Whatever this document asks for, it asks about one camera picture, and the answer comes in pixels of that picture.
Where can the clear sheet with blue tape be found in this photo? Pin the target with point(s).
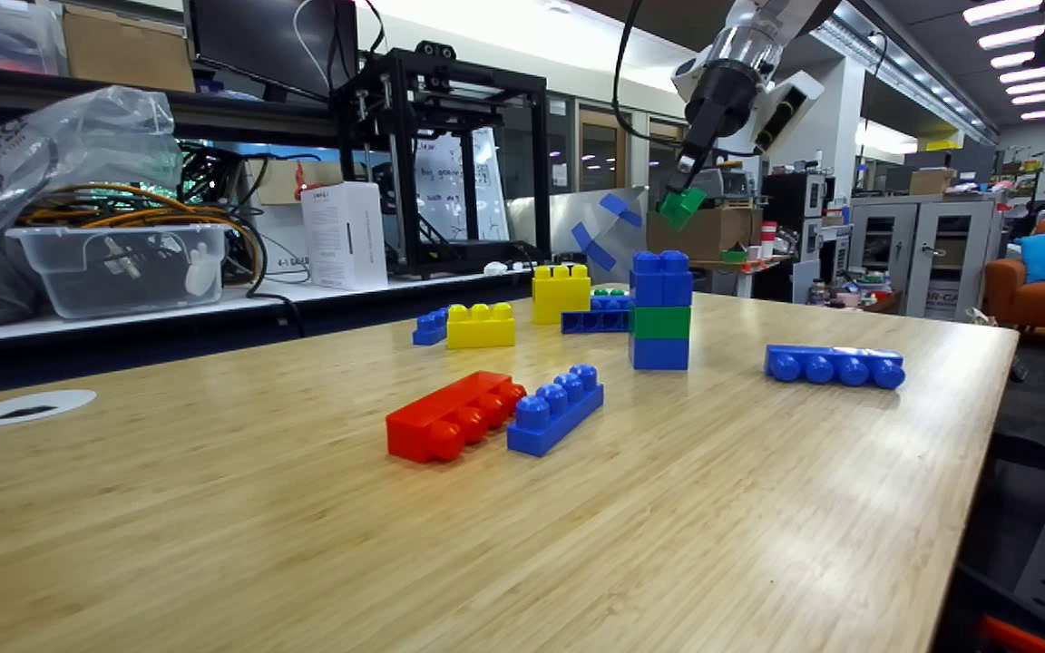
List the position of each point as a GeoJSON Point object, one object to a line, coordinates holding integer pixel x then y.
{"type": "Point", "coordinates": [601, 242]}

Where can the brown cardboard box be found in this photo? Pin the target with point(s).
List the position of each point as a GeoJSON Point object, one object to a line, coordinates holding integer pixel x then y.
{"type": "Point", "coordinates": [129, 49]}
{"type": "Point", "coordinates": [735, 236]}

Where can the clear plastic bin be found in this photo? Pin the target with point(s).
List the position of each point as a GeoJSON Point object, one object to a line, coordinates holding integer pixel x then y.
{"type": "Point", "coordinates": [111, 275]}

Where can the clear plastic bag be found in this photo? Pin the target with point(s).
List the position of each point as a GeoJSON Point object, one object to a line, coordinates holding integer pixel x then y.
{"type": "Point", "coordinates": [72, 138]}

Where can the black monitor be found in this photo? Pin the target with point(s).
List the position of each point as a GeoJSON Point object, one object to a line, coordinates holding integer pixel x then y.
{"type": "Point", "coordinates": [269, 40]}

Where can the orange sofa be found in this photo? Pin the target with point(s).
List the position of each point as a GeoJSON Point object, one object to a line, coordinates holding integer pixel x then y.
{"type": "Point", "coordinates": [1041, 311]}

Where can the green stack block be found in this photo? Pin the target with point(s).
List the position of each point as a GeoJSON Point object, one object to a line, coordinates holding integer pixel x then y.
{"type": "Point", "coordinates": [660, 321]}

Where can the wide blue block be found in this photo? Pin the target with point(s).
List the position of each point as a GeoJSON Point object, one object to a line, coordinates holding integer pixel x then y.
{"type": "Point", "coordinates": [615, 306]}

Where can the red long block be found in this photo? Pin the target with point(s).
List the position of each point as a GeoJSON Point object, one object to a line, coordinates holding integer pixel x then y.
{"type": "Point", "coordinates": [451, 420]}

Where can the black 3D printer frame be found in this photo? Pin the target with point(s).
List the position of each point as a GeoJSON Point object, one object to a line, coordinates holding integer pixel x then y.
{"type": "Point", "coordinates": [403, 182]}

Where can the blue long block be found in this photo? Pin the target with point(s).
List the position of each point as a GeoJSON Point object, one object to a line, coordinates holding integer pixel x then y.
{"type": "Point", "coordinates": [596, 325]}
{"type": "Point", "coordinates": [834, 367]}
{"type": "Point", "coordinates": [554, 410]}

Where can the tall blue stack block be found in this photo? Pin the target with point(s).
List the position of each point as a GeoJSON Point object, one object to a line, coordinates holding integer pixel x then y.
{"type": "Point", "coordinates": [660, 279]}

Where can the ceiling light strip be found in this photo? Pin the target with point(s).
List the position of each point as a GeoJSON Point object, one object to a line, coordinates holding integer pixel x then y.
{"type": "Point", "coordinates": [1012, 39]}
{"type": "Point", "coordinates": [1001, 11]}
{"type": "Point", "coordinates": [1012, 59]}

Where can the black wall shelf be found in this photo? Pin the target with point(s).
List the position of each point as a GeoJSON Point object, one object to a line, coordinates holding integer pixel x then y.
{"type": "Point", "coordinates": [244, 114]}

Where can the low blue stack block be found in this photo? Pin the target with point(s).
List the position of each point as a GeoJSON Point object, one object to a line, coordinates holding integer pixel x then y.
{"type": "Point", "coordinates": [660, 355]}

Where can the grey glass-door cabinet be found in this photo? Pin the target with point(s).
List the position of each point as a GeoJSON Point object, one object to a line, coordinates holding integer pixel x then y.
{"type": "Point", "coordinates": [924, 259]}

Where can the large yellow block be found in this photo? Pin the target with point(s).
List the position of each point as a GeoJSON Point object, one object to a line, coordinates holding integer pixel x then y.
{"type": "Point", "coordinates": [560, 293]}

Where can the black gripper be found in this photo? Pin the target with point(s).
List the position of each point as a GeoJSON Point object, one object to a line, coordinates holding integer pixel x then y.
{"type": "Point", "coordinates": [724, 102]}

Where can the grey wrapped box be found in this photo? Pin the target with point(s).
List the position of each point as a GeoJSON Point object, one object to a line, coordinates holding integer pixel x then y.
{"type": "Point", "coordinates": [2, 39]}

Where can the white table grommet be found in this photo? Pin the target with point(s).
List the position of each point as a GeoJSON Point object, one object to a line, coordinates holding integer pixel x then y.
{"type": "Point", "coordinates": [70, 396]}

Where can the small blue block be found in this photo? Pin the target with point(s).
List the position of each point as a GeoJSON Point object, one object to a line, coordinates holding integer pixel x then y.
{"type": "Point", "coordinates": [428, 329]}

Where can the small yellow block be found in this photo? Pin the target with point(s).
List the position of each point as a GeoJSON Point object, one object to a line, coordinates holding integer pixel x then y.
{"type": "Point", "coordinates": [480, 329]}

